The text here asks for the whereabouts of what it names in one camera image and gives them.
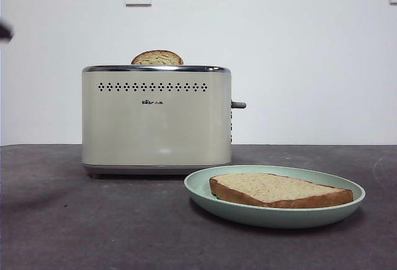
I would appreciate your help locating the large toast bread slice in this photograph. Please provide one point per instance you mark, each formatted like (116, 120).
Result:
(273, 186)

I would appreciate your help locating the cream two-slot toaster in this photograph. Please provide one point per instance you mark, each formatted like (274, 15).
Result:
(155, 127)

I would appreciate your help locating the small toast bread slice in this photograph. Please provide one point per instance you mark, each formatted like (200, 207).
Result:
(156, 58)

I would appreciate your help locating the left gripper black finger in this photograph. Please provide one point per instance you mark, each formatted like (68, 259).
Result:
(4, 32)

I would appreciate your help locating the pale green round plate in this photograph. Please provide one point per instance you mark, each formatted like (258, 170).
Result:
(273, 217)

